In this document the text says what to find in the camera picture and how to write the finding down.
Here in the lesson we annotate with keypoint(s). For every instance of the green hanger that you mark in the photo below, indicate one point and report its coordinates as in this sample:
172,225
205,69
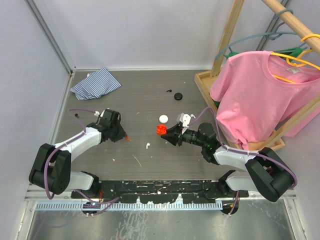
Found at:
294,52

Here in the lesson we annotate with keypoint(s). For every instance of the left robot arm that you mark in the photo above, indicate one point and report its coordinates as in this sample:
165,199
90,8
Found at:
51,168

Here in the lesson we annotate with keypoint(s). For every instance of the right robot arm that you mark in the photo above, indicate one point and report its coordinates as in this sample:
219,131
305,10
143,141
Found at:
259,171

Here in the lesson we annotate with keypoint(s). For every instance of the black round charging case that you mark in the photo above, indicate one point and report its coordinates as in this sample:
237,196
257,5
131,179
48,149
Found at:
178,96

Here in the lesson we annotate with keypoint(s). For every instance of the yellow hanger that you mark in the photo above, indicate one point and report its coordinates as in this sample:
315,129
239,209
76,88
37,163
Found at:
297,59

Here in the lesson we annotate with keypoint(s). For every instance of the pink t-shirt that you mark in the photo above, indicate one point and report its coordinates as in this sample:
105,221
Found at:
253,102

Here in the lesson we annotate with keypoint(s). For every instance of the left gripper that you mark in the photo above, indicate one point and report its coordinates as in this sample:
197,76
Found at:
121,134

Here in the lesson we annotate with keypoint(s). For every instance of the blue striped cloth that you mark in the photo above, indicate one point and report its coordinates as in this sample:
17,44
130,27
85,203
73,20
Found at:
95,85

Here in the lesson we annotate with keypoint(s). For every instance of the wooden clothes rack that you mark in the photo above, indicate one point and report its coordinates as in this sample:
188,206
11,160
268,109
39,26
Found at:
205,80

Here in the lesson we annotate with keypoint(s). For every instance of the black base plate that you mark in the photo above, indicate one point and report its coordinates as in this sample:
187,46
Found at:
163,191

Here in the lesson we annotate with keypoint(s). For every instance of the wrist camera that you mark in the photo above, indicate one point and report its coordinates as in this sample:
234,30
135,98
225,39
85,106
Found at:
99,114
184,119

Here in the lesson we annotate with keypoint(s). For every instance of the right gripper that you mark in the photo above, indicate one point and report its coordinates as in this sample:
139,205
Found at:
174,135

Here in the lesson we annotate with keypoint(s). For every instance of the green garment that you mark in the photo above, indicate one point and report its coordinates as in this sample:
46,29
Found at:
216,103

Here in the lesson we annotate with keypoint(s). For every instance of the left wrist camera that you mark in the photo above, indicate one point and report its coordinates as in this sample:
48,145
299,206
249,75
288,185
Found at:
99,114

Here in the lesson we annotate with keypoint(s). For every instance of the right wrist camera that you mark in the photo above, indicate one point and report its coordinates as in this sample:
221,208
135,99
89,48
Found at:
184,119

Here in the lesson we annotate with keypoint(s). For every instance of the aluminium frame post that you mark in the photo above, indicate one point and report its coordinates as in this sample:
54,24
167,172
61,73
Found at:
50,36

